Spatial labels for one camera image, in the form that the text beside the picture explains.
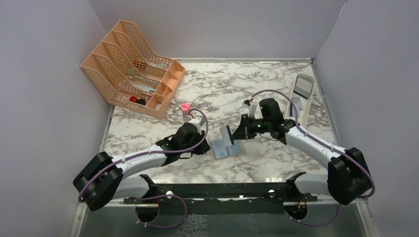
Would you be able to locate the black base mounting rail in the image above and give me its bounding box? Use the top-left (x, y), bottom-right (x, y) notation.
top-left (124, 183), bottom-right (317, 215)

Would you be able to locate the grey plain card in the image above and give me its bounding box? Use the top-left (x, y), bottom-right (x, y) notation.
top-left (220, 125), bottom-right (234, 147)

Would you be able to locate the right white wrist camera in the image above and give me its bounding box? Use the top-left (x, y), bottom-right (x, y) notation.
top-left (248, 103), bottom-right (259, 118)

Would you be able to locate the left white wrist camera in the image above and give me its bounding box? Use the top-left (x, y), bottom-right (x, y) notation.
top-left (188, 116), bottom-right (206, 133)

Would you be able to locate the white oblong tray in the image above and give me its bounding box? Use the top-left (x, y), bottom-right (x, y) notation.
top-left (290, 73), bottom-right (316, 126)

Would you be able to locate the peach mesh file organizer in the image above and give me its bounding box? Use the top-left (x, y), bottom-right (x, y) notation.
top-left (81, 20), bottom-right (186, 119)

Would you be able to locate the black round object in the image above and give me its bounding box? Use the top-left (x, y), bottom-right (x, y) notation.
top-left (136, 99), bottom-right (146, 105)

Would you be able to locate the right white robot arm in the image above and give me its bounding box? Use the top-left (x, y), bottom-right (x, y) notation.
top-left (230, 98), bottom-right (373, 205)

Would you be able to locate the grey card stack in tray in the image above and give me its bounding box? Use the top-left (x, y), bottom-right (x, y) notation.
top-left (293, 78), bottom-right (314, 99)

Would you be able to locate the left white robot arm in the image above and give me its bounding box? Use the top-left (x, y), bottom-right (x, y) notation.
top-left (73, 122), bottom-right (210, 211)

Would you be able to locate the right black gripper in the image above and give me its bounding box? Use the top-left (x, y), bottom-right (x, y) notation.
top-left (231, 113), bottom-right (272, 139)

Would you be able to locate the red round object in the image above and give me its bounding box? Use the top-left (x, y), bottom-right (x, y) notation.
top-left (129, 96), bottom-right (138, 103)

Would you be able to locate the small grey card in tray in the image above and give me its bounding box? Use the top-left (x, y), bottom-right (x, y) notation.
top-left (290, 96), bottom-right (304, 115)

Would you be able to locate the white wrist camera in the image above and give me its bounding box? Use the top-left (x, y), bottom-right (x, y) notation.
top-left (248, 103), bottom-right (259, 118)
top-left (188, 116), bottom-right (206, 133)

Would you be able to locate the pink capped small bottle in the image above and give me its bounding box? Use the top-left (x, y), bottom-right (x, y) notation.
top-left (180, 103), bottom-right (191, 122)

